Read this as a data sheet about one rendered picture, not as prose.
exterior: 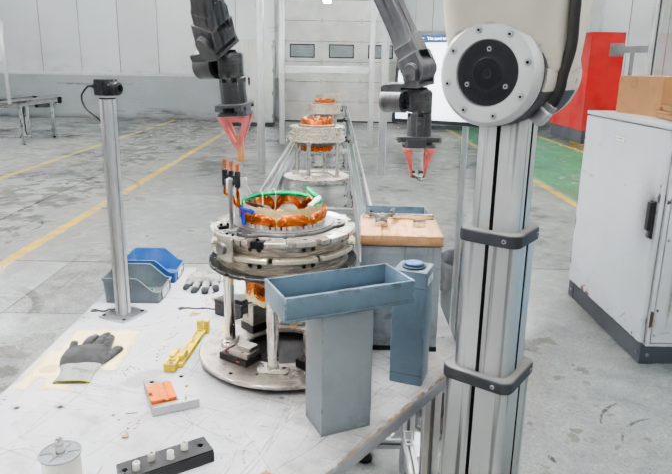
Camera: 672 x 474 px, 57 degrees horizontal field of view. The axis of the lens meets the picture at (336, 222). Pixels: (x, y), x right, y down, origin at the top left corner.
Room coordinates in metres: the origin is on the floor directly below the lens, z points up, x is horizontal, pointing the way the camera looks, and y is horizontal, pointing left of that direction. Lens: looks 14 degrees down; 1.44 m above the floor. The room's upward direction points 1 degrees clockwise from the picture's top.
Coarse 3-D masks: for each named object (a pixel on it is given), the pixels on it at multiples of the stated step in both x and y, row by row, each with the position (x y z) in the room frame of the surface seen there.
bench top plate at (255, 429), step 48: (240, 288) 1.74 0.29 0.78; (144, 336) 1.40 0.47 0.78; (96, 384) 1.16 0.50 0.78; (384, 384) 1.18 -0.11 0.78; (432, 384) 1.19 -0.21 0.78; (0, 432) 0.98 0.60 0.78; (48, 432) 0.99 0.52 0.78; (96, 432) 0.99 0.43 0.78; (144, 432) 0.99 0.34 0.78; (192, 432) 0.99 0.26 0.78; (240, 432) 1.00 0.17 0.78; (288, 432) 1.00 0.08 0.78
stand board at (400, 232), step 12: (360, 216) 1.53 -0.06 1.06; (360, 228) 1.41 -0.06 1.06; (372, 228) 1.40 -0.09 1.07; (384, 228) 1.41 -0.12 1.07; (396, 228) 1.41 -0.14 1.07; (408, 228) 1.41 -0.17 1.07; (420, 228) 1.41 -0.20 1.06; (432, 228) 1.41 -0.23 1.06; (360, 240) 1.35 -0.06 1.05; (372, 240) 1.34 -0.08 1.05; (384, 240) 1.34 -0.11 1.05; (396, 240) 1.34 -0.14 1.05; (408, 240) 1.34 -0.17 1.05; (420, 240) 1.34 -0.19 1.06; (432, 240) 1.34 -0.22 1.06
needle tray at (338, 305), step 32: (288, 288) 1.06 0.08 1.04; (320, 288) 1.08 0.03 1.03; (352, 288) 1.10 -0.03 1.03; (384, 288) 1.02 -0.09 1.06; (288, 320) 0.94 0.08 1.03; (320, 320) 0.99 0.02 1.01; (352, 320) 1.01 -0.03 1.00; (320, 352) 0.99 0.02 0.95; (352, 352) 1.01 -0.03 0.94; (320, 384) 0.99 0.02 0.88; (352, 384) 1.01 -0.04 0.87; (320, 416) 0.99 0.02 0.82; (352, 416) 1.01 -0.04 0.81
